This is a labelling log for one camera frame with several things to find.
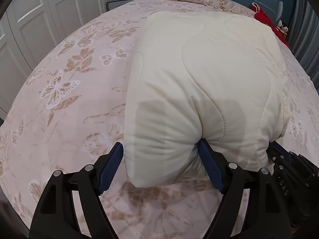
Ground small doll figurines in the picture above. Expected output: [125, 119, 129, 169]
[277, 20, 289, 38]

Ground white wardrobe with red decals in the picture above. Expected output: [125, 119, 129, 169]
[1, 0, 107, 119]

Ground red plush toy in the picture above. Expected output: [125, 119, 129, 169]
[250, 2, 289, 47]

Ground cream quilted padded garment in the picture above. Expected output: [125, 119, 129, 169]
[124, 11, 290, 188]

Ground grey blue curtain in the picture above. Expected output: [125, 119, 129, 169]
[288, 0, 319, 89]

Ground dark blue nightstand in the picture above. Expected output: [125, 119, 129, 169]
[106, 0, 135, 11]

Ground pink floral bed cover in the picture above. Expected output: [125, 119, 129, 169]
[0, 0, 319, 239]

